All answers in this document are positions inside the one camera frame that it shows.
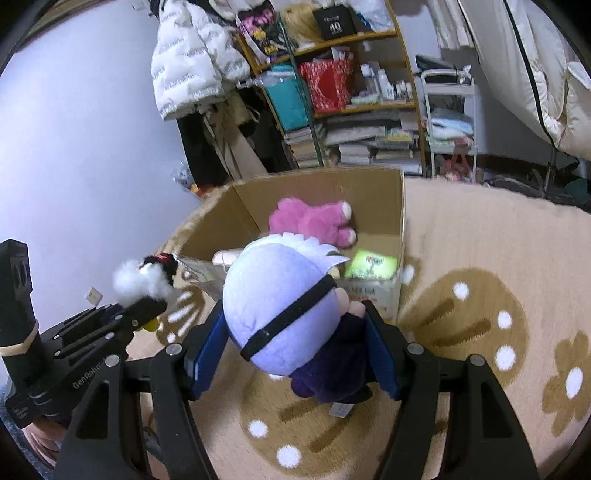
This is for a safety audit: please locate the white fluffy penguin plush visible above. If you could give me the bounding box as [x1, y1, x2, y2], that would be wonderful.
[113, 253, 179, 332]

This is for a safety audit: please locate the white-haired blindfolded plush doll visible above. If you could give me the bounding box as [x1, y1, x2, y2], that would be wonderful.
[222, 233, 374, 418]

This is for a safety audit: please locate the beige deer-pattern fluffy rug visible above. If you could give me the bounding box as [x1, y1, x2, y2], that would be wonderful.
[165, 169, 590, 479]

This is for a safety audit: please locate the green card packet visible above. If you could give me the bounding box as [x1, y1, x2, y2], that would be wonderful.
[345, 250, 399, 280]

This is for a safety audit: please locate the brown cardboard box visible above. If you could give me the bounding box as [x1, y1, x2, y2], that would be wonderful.
[174, 167, 407, 325]

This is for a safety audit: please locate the pink plush toy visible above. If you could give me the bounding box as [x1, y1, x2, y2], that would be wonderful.
[269, 197, 356, 249]

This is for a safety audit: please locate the stack of books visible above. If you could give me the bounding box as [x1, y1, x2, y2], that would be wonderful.
[283, 109, 424, 176]

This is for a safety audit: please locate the white puffer jacket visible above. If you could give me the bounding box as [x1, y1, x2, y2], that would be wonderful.
[150, 1, 250, 121]

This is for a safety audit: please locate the white utility cart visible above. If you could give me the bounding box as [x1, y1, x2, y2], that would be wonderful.
[419, 65, 478, 183]

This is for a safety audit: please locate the red patterned gift bag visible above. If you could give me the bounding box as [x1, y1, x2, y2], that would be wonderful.
[300, 59, 355, 114]

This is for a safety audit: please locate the wooden bookshelf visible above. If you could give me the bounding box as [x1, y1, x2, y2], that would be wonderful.
[235, 1, 426, 176]

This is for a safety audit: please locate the black box marked 40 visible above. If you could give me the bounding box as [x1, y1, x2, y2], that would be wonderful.
[312, 5, 358, 40]

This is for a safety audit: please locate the white bedding with black cable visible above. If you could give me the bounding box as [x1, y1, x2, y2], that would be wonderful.
[427, 1, 590, 160]

